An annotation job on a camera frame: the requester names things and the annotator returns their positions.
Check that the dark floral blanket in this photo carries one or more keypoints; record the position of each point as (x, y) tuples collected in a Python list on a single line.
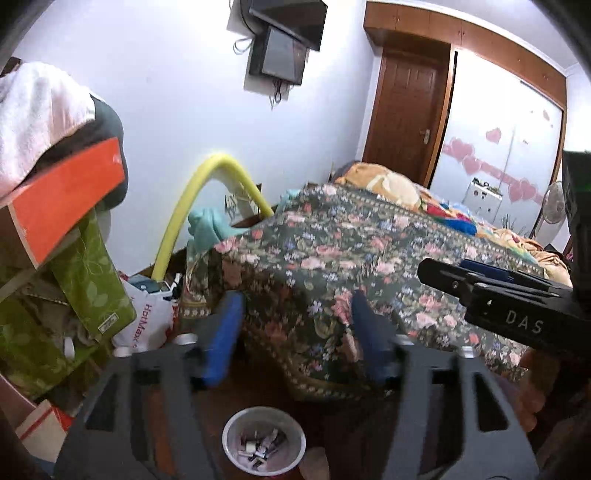
[(314, 258)]

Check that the black wall television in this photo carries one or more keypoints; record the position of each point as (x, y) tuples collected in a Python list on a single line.
[(295, 18)]

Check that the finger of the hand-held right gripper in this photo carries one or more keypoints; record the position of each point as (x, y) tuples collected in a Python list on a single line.
[(443, 277), (489, 272)]

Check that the orange box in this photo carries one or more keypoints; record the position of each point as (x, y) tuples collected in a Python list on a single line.
[(64, 198)]

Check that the yellow foam tube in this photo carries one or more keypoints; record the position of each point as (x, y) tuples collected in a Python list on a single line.
[(184, 194)]

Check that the white plastic bag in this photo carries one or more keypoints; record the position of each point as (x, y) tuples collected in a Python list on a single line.
[(147, 318)]

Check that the white towel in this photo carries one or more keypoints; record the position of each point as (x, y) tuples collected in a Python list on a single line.
[(32, 115)]

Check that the white appliance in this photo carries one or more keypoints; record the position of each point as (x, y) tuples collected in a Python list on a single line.
[(482, 203)]

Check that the teal cloth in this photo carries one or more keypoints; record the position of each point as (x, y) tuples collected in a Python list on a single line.
[(207, 228)]

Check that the dark grey cloth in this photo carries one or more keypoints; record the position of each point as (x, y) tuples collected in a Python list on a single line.
[(108, 138)]

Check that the red and white box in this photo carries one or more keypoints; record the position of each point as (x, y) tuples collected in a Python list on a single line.
[(44, 429)]

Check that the brown wooden door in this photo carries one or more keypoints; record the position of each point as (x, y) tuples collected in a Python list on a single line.
[(406, 110)]

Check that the person's right hand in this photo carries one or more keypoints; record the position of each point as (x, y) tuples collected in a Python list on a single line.
[(535, 392)]

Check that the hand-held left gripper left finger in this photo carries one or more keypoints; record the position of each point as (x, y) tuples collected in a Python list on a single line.
[(226, 332)]

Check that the white plastic cup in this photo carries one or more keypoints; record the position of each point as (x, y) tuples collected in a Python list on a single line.
[(231, 443)]

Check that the pile of small scraps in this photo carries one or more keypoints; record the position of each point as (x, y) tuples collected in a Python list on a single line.
[(261, 450)]

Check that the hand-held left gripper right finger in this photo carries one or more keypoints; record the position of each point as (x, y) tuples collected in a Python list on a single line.
[(369, 337)]

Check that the wardrobe with heart stickers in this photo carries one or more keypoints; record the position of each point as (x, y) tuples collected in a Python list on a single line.
[(503, 120)]

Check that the standing fan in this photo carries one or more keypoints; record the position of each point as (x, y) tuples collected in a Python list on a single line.
[(551, 207)]

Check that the blue and red cloth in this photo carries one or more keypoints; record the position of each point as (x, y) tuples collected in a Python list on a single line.
[(455, 217)]

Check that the small black wall monitor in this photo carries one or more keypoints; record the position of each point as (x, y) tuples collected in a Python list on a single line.
[(279, 57)]

